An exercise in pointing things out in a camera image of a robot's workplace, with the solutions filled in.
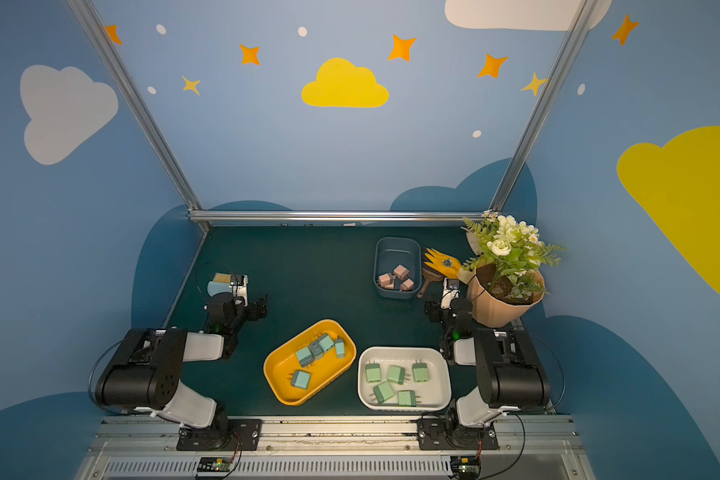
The yellow work glove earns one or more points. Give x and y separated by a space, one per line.
445 264

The yellow plastic tray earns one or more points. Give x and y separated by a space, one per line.
280 364

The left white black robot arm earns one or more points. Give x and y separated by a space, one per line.
144 372

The dark blue plastic bin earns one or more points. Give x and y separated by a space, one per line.
390 252

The pink plug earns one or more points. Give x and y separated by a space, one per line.
407 285
386 281
401 272

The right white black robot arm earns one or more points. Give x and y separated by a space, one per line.
509 373

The blue plug upright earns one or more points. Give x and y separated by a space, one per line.
304 357

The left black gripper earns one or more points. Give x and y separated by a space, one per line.
251 308

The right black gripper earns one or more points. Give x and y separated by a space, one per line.
450 288

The brown wooden brush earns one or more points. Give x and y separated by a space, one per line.
429 276

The potted white flower plant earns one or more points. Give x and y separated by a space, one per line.
505 279

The white plastic tray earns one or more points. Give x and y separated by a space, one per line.
433 395

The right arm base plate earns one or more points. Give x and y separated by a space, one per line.
435 433

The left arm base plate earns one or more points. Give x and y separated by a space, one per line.
234 434

